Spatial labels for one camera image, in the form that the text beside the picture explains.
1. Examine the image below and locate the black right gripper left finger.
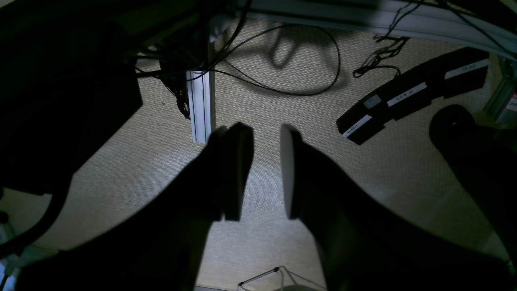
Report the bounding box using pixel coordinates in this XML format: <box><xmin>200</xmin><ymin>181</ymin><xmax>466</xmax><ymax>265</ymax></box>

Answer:
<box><xmin>16</xmin><ymin>123</ymin><xmax>254</xmax><ymax>291</ymax></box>

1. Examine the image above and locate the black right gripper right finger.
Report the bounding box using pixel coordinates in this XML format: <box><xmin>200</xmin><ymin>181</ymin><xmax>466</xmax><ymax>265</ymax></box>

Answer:
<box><xmin>280</xmin><ymin>124</ymin><xmax>516</xmax><ymax>291</ymax></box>

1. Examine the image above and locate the black labelled power strip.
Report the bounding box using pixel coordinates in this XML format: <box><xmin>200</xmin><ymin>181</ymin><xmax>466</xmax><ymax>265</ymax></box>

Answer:
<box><xmin>336</xmin><ymin>47</ymin><xmax>490</xmax><ymax>145</ymax></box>

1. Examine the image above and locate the aluminium frame leg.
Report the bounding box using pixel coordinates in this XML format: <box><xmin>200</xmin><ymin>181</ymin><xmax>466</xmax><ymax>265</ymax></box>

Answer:
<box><xmin>186</xmin><ymin>70</ymin><xmax>216</xmax><ymax>143</ymax></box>

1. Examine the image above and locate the black looped cable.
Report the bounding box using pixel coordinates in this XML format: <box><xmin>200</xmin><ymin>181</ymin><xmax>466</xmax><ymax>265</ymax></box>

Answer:
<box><xmin>202</xmin><ymin>23</ymin><xmax>342</xmax><ymax>97</ymax></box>

